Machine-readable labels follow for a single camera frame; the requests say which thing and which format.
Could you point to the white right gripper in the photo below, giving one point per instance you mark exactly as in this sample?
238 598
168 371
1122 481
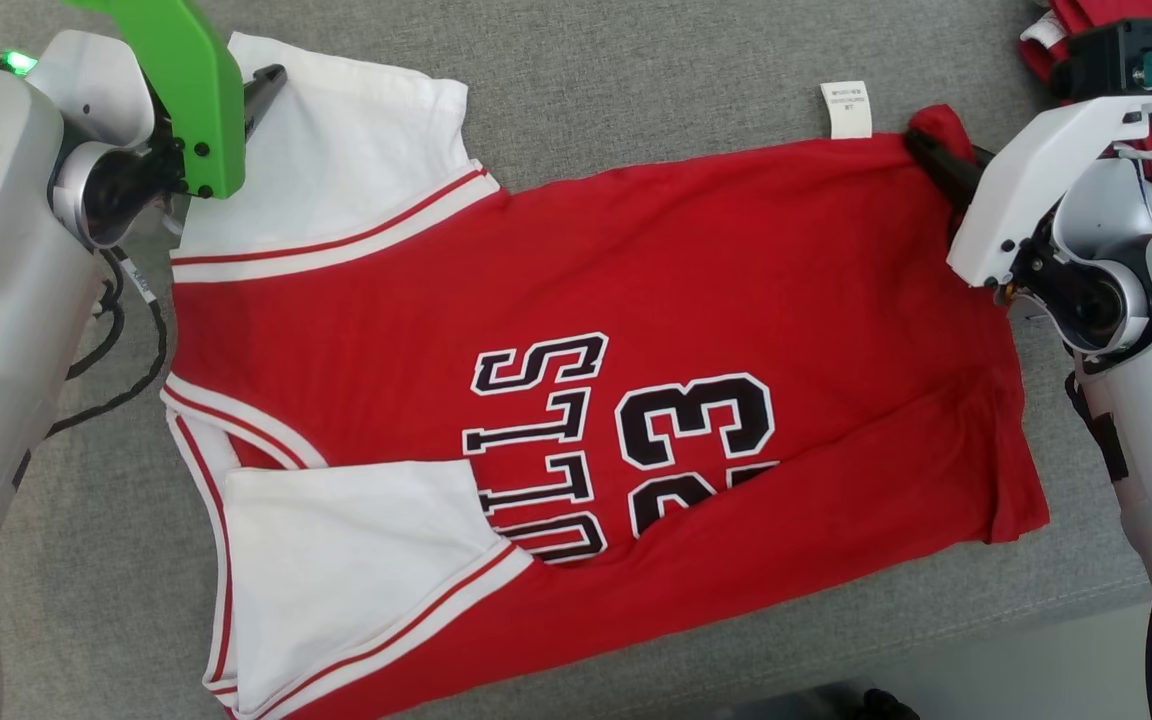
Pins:
1036 160

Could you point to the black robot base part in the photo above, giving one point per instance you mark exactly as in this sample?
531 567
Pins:
891 705

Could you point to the grey fabric sofa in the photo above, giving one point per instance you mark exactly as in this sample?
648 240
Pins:
636 80

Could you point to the red white basketball jersey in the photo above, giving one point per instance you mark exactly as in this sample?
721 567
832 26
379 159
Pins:
736 280

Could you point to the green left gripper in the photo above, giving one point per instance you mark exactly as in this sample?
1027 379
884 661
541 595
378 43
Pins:
186 70

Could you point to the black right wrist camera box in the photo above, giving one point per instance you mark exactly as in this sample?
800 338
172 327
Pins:
1106 55

